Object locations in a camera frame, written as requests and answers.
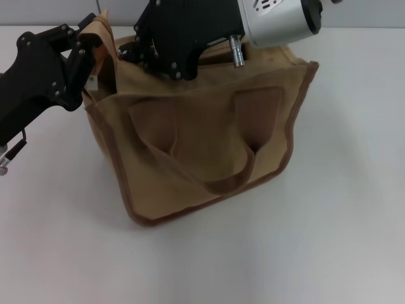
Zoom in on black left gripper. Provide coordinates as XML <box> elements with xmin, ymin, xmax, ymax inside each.
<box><xmin>0</xmin><ymin>12</ymin><xmax>105</xmax><ymax>146</ymax></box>

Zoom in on khaki canvas food bag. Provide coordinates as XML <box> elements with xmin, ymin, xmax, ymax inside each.
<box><xmin>77</xmin><ymin>9</ymin><xmax>320</xmax><ymax>227</ymax></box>

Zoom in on left wrist cable with connector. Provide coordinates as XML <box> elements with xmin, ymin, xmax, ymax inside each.
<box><xmin>0</xmin><ymin>128</ymin><xmax>29</xmax><ymax>177</ymax></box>

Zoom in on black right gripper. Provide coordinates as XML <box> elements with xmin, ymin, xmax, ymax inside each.
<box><xmin>117</xmin><ymin>0</ymin><xmax>251</xmax><ymax>82</ymax></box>

